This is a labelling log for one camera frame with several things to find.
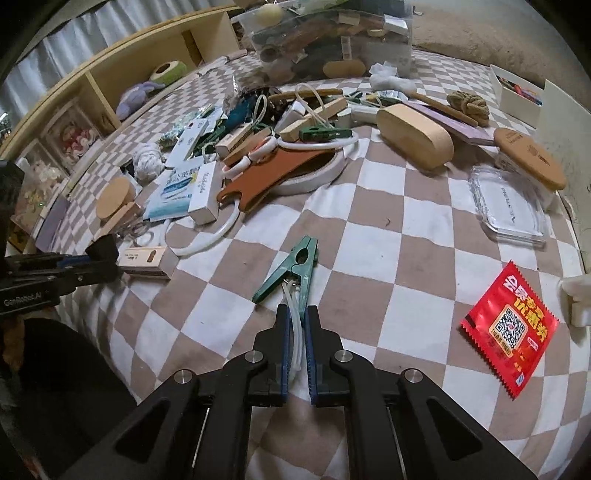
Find white power adapter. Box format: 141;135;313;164
344;102;384;127

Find wooden bedside shelf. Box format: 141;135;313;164
0;4;243;195

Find wooden brush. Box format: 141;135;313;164
268;88;345;103

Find clear plastic storage bin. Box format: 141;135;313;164
230;0;414;86

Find white remote control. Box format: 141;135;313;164
164;117;218;169

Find pale yellow ball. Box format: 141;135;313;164
256;4;282;26

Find red foil packet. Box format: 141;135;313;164
459;260;560;398

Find tan wooden plank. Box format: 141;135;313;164
99;205;141;238

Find clear plastic case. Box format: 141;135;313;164
468;165;550;250

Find round cork disc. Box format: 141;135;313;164
95;178;139;220

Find shallow white box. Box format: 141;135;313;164
489;65;546;127

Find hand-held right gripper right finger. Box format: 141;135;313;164
305;305;539;480

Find orange white scissors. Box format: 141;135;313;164
222;136;282;178

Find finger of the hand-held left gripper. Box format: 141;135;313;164
7;235;120;273
28;265;120;296

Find avocado plush toy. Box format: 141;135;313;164
148;60;188;86

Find floral framed picture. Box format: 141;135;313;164
39;104;105;174

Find knotted rope ball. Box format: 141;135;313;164
445;90;490;125

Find white shoebox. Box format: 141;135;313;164
536;79;591;273

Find purple plush toy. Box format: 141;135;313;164
115;82;164;121

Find white tape roll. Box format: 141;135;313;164
277;150;346;197

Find grey white sock ball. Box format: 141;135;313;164
133;142;164;183

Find slim white carton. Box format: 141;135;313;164
187;159;220;225

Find small white box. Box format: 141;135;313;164
117;247;180;280

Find grey curtain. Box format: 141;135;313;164
0;0;218;112

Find large blue white medicine sachet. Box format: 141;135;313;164
143;161;204;220

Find floral print packet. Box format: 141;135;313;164
159;104;215;146

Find purple flat box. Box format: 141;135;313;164
406;102;497;146

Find round cork coaster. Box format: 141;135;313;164
493;128;568;191

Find teal pouch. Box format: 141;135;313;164
226;99;257;127

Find purple notebook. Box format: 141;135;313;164
34;191;70;252

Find perforated wooden box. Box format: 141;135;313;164
216;126;254;155

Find pile of colourful lighters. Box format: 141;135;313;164
501;76;543;104

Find white sock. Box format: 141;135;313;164
369;62;419;93

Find small white plastic container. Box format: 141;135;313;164
558;272;591;328

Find oval wooden block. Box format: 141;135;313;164
375;104;455;174

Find brown fluffy blanket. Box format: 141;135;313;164
411;0;573;88

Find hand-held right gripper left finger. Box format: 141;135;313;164
60;305;293;480

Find clear handled scissors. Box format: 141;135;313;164
115;220;155;247

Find person's dark clothing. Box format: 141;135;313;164
0;318;139;480

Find brown leather piece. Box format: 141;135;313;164
217;148;345;213

